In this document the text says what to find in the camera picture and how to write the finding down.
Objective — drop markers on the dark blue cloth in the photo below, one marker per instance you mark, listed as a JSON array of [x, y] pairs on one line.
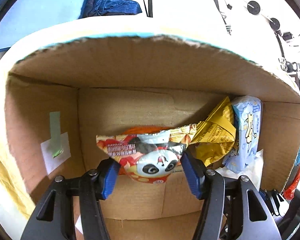
[[92, 8]]

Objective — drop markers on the yellow snack packet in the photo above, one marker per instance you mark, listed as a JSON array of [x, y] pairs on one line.
[[216, 135]]

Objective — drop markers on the floor barbell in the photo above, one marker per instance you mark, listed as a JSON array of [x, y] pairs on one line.
[[254, 8]]

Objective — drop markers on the red orange bag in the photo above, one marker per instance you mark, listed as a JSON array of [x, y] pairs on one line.
[[290, 191]]

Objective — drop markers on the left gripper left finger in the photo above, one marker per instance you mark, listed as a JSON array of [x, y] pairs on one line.
[[94, 186]]

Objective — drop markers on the open cardboard box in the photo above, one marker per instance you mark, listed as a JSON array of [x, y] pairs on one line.
[[60, 94]]

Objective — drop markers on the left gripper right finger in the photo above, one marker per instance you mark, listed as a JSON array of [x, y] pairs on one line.
[[207, 185]]

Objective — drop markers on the panda snack packet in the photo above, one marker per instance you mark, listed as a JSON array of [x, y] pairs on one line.
[[148, 157]]

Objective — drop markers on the white plastic bag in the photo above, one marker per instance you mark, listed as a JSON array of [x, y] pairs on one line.
[[253, 172]]

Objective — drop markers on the light blue tissue packet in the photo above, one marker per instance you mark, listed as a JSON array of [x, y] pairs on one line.
[[248, 117]]

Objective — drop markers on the blue foam mat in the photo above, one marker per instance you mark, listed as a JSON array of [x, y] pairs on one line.
[[27, 16]]

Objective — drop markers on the yellow tablecloth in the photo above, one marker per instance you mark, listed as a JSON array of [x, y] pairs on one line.
[[13, 184]]

